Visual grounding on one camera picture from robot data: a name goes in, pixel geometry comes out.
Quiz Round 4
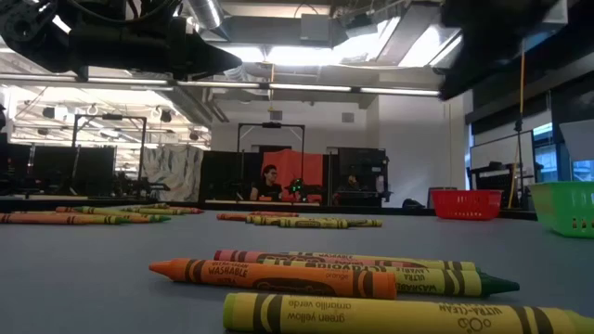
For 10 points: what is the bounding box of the distant robot rig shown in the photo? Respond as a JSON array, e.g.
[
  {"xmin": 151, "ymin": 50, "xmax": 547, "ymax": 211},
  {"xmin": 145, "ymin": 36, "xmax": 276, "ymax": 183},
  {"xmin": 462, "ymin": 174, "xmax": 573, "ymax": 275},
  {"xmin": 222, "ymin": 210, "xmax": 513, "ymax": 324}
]
[{"xmin": 113, "ymin": 170, "xmax": 172, "ymax": 199}]

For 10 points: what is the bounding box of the silver air duct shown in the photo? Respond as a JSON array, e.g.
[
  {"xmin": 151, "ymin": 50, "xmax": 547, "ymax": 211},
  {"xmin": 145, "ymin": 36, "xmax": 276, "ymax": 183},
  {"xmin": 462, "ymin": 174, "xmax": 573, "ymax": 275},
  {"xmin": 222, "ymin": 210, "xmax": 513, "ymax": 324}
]
[{"xmin": 185, "ymin": 0, "xmax": 228, "ymax": 30}]

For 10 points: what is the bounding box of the green plastic basket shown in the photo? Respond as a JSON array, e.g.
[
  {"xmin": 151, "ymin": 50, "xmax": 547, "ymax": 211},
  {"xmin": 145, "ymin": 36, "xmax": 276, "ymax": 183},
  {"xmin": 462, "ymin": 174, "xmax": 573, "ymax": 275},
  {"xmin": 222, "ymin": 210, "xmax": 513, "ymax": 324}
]
[{"xmin": 528, "ymin": 181, "xmax": 594, "ymax": 239}]

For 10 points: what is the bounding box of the orange partition cloth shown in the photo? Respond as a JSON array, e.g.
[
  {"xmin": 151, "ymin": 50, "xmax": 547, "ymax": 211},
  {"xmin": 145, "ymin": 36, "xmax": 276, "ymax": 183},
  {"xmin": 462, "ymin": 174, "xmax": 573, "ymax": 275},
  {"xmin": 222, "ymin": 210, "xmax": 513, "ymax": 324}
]
[{"xmin": 261, "ymin": 148, "xmax": 325, "ymax": 203}]

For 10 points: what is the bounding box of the person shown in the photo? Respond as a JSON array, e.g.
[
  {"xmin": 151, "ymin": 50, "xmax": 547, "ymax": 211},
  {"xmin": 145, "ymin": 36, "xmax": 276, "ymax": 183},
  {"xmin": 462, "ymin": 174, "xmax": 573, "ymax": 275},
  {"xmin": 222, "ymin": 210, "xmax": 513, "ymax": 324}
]
[
  {"xmin": 341, "ymin": 172, "xmax": 368, "ymax": 195},
  {"xmin": 249, "ymin": 163, "xmax": 284, "ymax": 203}
]

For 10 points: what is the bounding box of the black partition panel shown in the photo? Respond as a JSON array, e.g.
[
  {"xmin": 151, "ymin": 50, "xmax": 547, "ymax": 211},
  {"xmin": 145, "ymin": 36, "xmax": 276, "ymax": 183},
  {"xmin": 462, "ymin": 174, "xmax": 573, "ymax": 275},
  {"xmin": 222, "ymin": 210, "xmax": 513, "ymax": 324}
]
[
  {"xmin": 199, "ymin": 150, "xmax": 264, "ymax": 203},
  {"xmin": 0, "ymin": 142, "xmax": 117, "ymax": 197}
]

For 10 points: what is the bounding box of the red plastic basket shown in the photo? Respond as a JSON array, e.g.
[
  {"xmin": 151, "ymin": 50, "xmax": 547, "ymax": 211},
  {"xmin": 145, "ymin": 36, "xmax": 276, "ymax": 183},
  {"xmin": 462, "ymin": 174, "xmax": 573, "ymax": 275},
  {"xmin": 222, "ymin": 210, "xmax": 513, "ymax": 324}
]
[{"xmin": 431, "ymin": 188, "xmax": 504, "ymax": 222}]

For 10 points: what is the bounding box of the black table frame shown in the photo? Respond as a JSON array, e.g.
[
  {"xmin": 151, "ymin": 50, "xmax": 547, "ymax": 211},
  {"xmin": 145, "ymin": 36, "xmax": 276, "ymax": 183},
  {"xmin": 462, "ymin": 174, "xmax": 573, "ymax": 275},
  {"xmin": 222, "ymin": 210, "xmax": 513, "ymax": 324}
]
[{"xmin": 0, "ymin": 193, "xmax": 539, "ymax": 222}]

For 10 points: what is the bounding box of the black light stand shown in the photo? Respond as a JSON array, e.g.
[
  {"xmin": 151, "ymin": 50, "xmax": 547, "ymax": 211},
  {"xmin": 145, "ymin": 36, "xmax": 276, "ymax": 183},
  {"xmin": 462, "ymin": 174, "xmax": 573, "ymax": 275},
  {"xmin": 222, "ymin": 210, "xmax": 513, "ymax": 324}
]
[{"xmin": 512, "ymin": 118, "xmax": 528, "ymax": 211}]

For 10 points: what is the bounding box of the grey ceiling box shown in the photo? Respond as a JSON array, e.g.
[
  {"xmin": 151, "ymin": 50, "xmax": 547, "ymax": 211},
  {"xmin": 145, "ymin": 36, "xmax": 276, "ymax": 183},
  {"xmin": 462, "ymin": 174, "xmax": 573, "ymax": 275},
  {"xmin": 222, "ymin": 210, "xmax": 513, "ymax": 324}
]
[{"xmin": 300, "ymin": 13, "xmax": 332, "ymax": 44}]

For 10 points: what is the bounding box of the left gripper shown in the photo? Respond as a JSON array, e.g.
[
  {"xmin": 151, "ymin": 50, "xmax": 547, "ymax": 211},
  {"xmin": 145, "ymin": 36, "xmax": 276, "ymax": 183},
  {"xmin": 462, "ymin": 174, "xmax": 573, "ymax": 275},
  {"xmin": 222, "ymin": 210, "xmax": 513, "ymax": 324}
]
[{"xmin": 69, "ymin": 16, "xmax": 243, "ymax": 81}]

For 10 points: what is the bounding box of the black gantry frame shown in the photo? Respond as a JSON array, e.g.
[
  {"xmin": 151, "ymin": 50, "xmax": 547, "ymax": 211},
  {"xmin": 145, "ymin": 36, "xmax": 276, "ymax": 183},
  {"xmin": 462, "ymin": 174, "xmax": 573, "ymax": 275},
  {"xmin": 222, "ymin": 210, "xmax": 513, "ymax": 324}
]
[
  {"xmin": 237, "ymin": 122, "xmax": 306, "ymax": 203},
  {"xmin": 71, "ymin": 113, "xmax": 149, "ymax": 186}
]

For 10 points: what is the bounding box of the black equipment desk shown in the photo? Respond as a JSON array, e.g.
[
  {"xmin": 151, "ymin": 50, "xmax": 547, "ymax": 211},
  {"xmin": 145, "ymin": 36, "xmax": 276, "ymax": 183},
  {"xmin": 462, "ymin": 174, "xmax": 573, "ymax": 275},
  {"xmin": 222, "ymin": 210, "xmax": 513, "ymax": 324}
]
[{"xmin": 467, "ymin": 161, "xmax": 545, "ymax": 209}]

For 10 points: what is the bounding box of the yellow hanging cable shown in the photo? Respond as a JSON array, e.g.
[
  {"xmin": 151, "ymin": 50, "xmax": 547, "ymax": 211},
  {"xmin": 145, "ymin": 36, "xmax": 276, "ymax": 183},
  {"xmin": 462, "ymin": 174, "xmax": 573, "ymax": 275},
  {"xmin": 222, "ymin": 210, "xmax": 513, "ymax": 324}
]
[{"xmin": 507, "ymin": 44, "xmax": 526, "ymax": 210}]

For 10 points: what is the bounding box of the glass window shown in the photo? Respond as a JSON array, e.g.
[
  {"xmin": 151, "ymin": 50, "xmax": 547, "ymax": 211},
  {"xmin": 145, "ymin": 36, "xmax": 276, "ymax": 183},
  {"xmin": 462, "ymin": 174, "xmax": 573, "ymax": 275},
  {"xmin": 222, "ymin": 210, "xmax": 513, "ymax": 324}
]
[{"xmin": 532, "ymin": 121, "xmax": 594, "ymax": 183}]

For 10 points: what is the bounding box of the long ceiling tube light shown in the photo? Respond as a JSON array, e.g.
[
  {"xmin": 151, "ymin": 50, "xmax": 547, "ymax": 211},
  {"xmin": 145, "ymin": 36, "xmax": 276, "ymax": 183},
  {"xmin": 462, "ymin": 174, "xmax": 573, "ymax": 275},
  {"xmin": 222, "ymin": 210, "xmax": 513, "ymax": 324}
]
[
  {"xmin": 267, "ymin": 83, "xmax": 353, "ymax": 93},
  {"xmin": 175, "ymin": 80, "xmax": 261, "ymax": 90},
  {"xmin": 359, "ymin": 86, "xmax": 441, "ymax": 97},
  {"xmin": 85, "ymin": 76, "xmax": 169, "ymax": 87},
  {"xmin": 0, "ymin": 72, "xmax": 85, "ymax": 84}
]

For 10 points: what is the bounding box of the grey table mat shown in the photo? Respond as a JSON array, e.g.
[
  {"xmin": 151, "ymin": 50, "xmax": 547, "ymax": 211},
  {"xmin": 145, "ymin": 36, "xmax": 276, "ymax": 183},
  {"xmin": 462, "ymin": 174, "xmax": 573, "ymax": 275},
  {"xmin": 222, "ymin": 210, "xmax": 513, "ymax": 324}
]
[{"xmin": 0, "ymin": 211, "xmax": 594, "ymax": 334}]

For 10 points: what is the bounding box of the grey patterned cloth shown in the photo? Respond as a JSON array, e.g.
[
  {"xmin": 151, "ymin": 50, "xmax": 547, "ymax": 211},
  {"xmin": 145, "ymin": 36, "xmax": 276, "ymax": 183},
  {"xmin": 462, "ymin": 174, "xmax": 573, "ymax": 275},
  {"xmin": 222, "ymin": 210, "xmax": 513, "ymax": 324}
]
[{"xmin": 140, "ymin": 144, "xmax": 205, "ymax": 202}]

